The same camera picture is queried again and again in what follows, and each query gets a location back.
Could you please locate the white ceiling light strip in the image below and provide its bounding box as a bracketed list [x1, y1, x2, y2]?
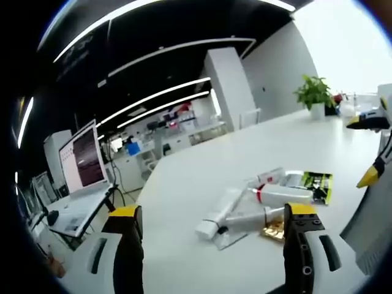
[17, 96, 34, 148]
[107, 37, 257, 78]
[52, 0, 296, 64]
[96, 76, 212, 126]

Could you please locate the background workbench with shelves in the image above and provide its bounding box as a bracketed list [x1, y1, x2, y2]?
[104, 100, 229, 160]

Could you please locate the small white skincare jar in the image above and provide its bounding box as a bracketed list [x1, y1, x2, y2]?
[281, 171, 307, 188]

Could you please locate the gold skincare sachet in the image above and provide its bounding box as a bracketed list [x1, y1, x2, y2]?
[259, 217, 286, 243]

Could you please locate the clear plastic skincare packet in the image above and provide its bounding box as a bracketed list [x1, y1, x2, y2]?
[213, 225, 249, 251]

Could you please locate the blue box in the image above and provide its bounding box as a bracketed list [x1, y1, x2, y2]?
[126, 141, 142, 157]

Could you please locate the silver skincare tube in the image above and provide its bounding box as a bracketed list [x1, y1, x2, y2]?
[225, 206, 286, 231]

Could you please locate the open white laptop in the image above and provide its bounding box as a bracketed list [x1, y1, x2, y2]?
[57, 118, 113, 212]

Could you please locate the black computer mouse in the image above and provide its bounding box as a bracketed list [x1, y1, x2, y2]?
[45, 209, 60, 225]

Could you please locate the long white skincare tube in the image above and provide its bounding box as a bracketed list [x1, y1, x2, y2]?
[194, 186, 247, 241]

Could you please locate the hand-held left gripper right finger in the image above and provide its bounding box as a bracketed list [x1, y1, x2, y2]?
[282, 202, 358, 294]

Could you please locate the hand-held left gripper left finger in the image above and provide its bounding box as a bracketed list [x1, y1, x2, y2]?
[65, 204, 145, 294]

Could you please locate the green potted plant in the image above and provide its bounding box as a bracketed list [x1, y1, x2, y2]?
[292, 74, 337, 120]

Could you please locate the short white skincare tube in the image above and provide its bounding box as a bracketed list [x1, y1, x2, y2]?
[255, 167, 287, 185]

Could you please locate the white radiator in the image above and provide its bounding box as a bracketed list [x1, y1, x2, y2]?
[238, 108, 263, 130]

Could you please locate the green black skincare packet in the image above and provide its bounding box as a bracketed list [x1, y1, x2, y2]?
[301, 170, 334, 206]

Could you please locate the white red-banded skincare tube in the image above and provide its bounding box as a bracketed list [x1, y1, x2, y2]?
[247, 183, 315, 205]

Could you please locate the white side desk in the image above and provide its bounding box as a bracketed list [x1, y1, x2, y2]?
[44, 184, 119, 249]

